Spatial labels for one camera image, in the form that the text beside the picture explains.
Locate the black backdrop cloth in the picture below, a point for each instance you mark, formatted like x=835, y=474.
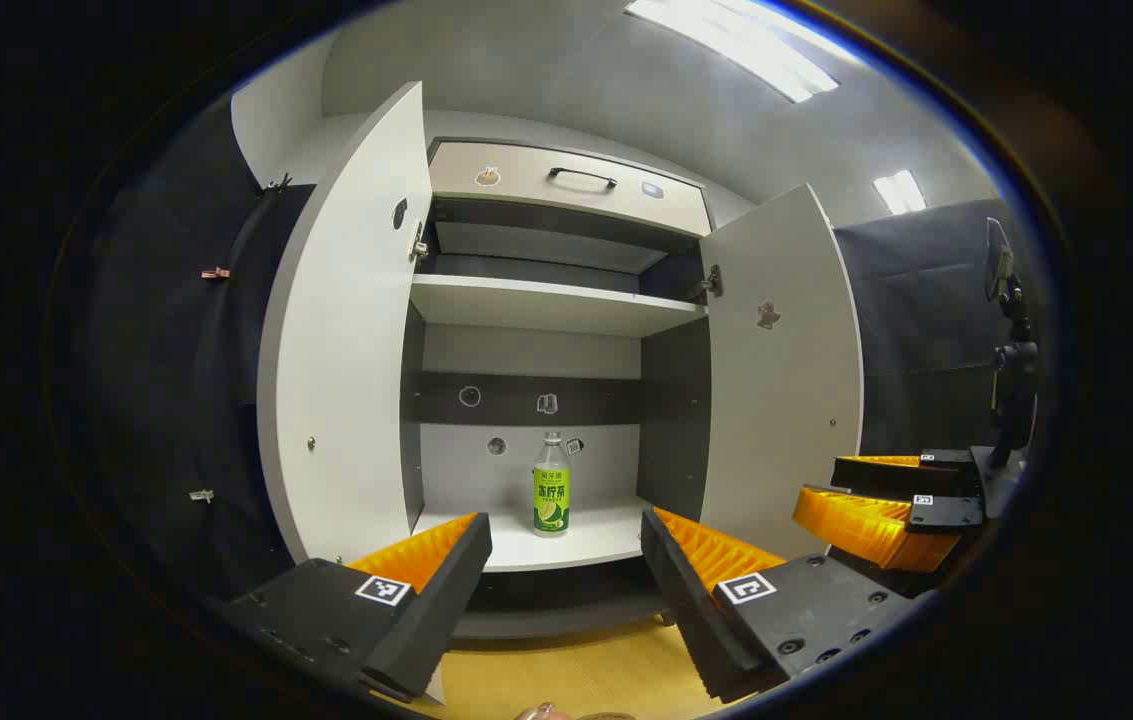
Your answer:
x=176, y=380

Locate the metal door hinge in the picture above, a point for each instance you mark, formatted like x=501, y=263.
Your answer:
x=711, y=283
x=418, y=245

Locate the small ceiling light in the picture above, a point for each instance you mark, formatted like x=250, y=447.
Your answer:
x=899, y=192

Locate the green label clear bottle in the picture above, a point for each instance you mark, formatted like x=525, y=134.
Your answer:
x=551, y=500

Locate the black backdrop clip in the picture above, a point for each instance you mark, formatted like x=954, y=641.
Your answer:
x=276, y=184

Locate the white cabinet door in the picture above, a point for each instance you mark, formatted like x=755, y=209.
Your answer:
x=786, y=400
x=356, y=350

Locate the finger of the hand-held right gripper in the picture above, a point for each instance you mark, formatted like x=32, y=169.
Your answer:
x=886, y=478
x=856, y=525

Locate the copper backdrop clip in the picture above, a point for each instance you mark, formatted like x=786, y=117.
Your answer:
x=216, y=272

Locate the long ceiling light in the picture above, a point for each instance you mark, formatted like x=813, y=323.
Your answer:
x=736, y=45

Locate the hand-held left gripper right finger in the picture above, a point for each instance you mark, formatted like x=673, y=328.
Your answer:
x=686, y=610

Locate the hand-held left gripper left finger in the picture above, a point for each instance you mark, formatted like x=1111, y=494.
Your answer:
x=436, y=610

